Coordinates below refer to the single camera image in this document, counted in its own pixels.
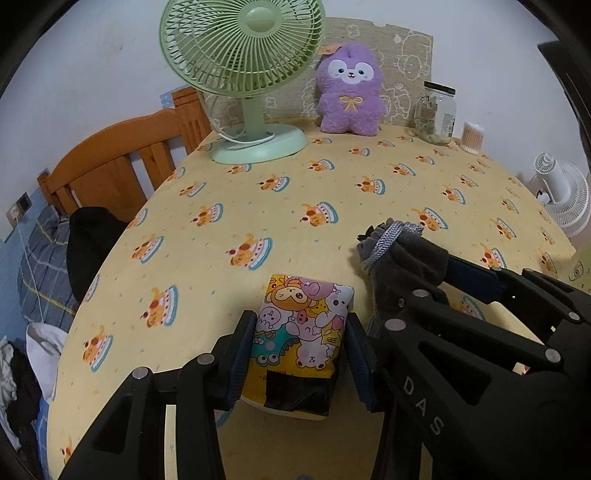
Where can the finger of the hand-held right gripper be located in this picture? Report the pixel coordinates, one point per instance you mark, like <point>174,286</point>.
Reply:
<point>443,434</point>
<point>471,279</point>

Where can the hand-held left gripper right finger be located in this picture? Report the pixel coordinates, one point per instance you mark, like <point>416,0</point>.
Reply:
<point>362,364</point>

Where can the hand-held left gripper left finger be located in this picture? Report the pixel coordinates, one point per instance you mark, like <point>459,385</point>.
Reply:
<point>238,364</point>

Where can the grey knitted glove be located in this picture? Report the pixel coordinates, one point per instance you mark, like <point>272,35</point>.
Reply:
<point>411,258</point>

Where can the cartoon print tissue pack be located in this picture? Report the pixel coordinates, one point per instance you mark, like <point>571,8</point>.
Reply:
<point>300,332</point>

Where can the yellow cake-print tablecloth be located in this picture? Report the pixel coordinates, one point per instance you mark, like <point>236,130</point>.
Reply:
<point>207,258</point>

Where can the white floor fan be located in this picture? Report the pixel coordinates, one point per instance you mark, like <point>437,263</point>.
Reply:
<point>561,184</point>

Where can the cotton swab container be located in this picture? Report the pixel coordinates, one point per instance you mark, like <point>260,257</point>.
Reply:
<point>473,138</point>

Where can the glass jar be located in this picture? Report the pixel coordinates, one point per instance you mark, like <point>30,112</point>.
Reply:
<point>436,115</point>

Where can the black garment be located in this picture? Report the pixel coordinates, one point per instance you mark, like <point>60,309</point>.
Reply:
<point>92,244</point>

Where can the white cloth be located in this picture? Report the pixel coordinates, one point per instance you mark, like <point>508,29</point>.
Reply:
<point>44,350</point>

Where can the purple plush toy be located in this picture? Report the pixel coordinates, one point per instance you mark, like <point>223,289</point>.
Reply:
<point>351,106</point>

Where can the blue plaid bedding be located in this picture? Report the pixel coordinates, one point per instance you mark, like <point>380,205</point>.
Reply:
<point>46,267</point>

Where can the pile of clothes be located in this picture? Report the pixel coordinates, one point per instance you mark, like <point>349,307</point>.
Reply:
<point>18,392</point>

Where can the beige cartoon cushion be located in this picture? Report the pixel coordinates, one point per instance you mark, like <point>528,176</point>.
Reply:
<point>411,50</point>

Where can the blue paper sheet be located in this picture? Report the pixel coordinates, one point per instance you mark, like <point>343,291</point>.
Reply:
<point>167,99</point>

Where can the green desk fan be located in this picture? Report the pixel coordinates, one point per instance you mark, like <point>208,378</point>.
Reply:
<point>240,46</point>

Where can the white wall socket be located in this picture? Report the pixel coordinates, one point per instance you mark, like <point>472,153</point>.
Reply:
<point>14,216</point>

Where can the dark wall switch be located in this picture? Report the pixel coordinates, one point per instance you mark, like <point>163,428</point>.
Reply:
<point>23,201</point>

